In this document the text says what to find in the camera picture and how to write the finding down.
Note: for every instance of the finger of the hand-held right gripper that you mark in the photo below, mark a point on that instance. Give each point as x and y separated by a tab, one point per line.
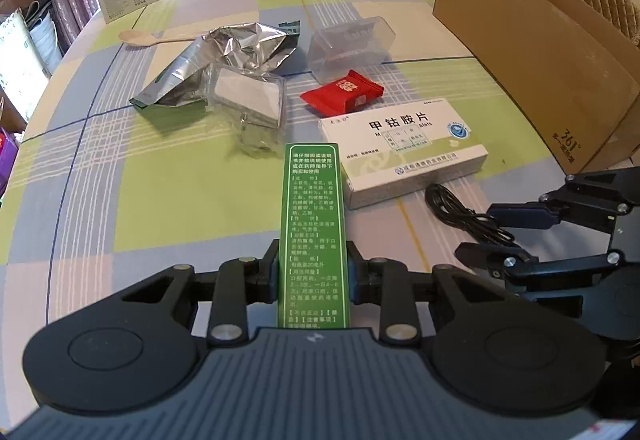
482	255
520	215

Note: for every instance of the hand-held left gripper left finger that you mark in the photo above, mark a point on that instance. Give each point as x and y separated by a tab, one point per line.
265	277

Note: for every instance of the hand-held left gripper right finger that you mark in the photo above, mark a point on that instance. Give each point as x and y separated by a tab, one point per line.
357	277

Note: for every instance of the long green medicine box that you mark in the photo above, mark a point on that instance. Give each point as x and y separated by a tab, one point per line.
312	230

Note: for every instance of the brown cardboard box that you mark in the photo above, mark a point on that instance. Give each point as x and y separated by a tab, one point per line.
525	35

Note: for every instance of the clear bag with white pad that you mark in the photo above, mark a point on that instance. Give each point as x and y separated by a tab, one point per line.
247	95

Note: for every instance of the silver foil bag green leaf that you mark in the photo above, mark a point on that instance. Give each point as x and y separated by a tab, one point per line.
235	50

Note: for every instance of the clear plastic container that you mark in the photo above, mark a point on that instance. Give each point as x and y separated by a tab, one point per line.
350	47

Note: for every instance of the plaid cloth covered desktop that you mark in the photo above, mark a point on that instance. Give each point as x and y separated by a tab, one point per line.
150	170

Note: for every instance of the white and green medicine box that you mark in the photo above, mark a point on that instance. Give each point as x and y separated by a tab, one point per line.
400	145

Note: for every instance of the red snack packet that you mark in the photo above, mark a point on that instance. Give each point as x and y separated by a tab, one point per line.
342	92

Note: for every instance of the wooden spoon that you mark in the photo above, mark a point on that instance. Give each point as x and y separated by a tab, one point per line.
135	37

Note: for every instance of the purple object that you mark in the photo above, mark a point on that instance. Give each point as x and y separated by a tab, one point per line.
6	157

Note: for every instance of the white bags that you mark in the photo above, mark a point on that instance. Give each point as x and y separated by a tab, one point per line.
25	45

